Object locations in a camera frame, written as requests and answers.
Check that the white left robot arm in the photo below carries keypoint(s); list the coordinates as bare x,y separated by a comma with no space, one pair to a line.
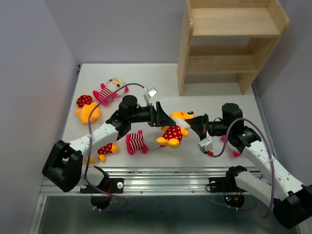
64,166

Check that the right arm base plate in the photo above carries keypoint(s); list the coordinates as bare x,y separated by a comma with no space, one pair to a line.
222,185

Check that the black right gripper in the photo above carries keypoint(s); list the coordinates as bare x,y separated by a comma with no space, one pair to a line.
199,126

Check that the orange bear polka dot toy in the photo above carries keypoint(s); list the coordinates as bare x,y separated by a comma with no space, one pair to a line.
173,135

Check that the wooden shelf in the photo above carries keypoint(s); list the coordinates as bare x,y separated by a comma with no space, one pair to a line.
229,36

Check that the aluminium mounting rail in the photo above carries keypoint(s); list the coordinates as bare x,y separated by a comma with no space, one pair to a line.
172,175

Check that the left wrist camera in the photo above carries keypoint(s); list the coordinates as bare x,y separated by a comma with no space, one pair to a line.
148,94

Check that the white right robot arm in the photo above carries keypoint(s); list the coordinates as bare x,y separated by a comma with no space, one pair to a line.
287,197

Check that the white doll face down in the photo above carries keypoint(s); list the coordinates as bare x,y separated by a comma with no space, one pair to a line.
143,141
235,152

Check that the white doll right face down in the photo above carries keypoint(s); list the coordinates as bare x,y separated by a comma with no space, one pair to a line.
235,152

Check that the white glasses doll striped shirt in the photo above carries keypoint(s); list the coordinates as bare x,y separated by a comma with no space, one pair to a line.
109,87

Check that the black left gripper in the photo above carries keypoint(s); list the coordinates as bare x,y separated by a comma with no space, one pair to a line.
157,117

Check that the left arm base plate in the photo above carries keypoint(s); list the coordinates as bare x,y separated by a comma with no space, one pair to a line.
111,185

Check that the white doll centre face down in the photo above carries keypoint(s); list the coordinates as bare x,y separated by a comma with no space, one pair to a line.
143,141

